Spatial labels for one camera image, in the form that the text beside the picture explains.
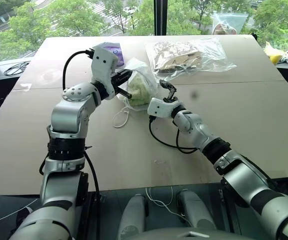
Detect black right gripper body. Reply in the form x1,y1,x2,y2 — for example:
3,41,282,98
162,95,179,104

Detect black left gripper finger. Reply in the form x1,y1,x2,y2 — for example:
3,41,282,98
115,86,133,99
120,69,134,82

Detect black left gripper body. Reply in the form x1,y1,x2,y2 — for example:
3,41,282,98
110,70,125,95

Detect translucent white drawstring bag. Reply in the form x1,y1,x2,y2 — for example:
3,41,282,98
112,57,159,130

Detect light green towel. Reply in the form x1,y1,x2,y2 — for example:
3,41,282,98
127,73,157,108

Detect clear bag of cardboard pieces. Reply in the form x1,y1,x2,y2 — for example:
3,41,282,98
143,37,237,81

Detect clear zip bag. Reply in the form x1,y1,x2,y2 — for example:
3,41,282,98
211,12,249,36

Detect purple tissue pack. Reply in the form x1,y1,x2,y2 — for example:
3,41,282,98
102,41,126,69

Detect black window pillar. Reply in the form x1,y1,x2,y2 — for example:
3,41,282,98
153,0,169,36

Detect yellow crumpled item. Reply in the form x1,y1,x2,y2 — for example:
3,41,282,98
263,41,284,66

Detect grey right robot leg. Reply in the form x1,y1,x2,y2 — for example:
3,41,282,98
177,189,218,232

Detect grey robot leg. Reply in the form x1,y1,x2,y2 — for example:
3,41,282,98
177,189,218,232
117,194,148,240

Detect grey left robot leg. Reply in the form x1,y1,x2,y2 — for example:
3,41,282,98
117,194,148,240

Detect grey robot torso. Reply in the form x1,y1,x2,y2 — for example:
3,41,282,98
131,226,224,240

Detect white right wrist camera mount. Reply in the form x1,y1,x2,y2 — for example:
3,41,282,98
147,97,180,118

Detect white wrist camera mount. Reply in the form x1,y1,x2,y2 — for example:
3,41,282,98
90,43,119,100
147,97,180,118

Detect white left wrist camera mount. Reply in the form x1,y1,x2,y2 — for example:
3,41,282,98
90,43,119,100

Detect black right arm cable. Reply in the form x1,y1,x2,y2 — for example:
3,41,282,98
148,115,200,155

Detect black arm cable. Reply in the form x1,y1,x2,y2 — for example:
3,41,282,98
148,115,200,155
62,49,102,203

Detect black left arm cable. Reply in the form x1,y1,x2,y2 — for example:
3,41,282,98
62,49,102,203

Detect thin white wire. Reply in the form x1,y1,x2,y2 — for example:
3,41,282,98
145,186,188,222

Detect black tangled cables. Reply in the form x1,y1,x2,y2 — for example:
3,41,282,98
3,60,31,76

